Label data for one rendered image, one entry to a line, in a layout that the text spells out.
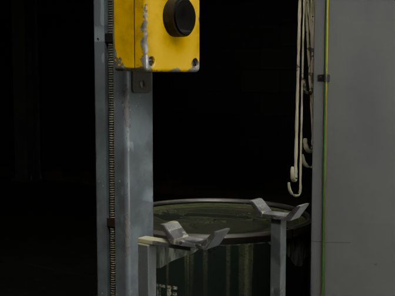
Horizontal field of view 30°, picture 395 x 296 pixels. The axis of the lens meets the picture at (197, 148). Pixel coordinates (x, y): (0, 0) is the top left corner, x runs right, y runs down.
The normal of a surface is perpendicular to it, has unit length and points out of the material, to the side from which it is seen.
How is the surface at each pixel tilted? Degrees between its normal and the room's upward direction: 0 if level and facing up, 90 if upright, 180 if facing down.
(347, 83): 90
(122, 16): 90
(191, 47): 90
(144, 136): 90
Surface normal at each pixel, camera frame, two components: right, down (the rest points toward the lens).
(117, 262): -0.57, 0.08
